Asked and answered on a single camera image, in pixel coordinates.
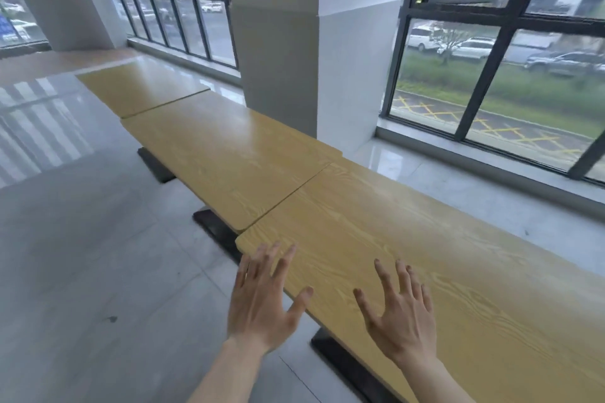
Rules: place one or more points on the person's left hand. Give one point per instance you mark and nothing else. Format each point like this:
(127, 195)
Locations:
(257, 310)

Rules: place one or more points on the person's right forearm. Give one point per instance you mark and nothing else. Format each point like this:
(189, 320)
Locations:
(437, 384)

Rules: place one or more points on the person's right thumb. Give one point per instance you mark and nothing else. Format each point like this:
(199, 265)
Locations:
(367, 309)

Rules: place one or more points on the black table base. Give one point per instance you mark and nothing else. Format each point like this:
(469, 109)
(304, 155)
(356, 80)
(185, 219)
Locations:
(156, 166)
(349, 369)
(217, 230)

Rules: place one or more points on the person's left middle finger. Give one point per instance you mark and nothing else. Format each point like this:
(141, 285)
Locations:
(270, 262)

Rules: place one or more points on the person's right hand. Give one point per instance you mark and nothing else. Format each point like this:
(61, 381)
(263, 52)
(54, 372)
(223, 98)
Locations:
(406, 327)

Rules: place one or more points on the white car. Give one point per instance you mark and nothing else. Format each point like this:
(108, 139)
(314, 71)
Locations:
(468, 48)

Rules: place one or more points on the white van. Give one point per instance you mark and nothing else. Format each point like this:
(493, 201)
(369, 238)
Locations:
(423, 38)

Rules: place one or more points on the grey car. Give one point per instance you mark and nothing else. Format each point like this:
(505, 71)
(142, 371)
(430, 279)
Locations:
(567, 62)

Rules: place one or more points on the person's left little finger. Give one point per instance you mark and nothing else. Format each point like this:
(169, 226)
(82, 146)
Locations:
(242, 274)

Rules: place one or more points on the person's right little finger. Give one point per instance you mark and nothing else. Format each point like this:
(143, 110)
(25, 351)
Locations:
(427, 299)

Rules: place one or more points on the person's right middle finger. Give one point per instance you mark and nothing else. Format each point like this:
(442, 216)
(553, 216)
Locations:
(403, 280)

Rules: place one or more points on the person's left thumb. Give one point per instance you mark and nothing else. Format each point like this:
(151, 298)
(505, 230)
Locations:
(300, 303)

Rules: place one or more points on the person's left forearm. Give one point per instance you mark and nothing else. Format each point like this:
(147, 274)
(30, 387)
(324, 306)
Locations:
(229, 374)

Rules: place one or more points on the wooden table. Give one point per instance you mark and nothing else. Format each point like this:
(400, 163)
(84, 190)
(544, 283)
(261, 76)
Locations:
(227, 152)
(472, 275)
(137, 84)

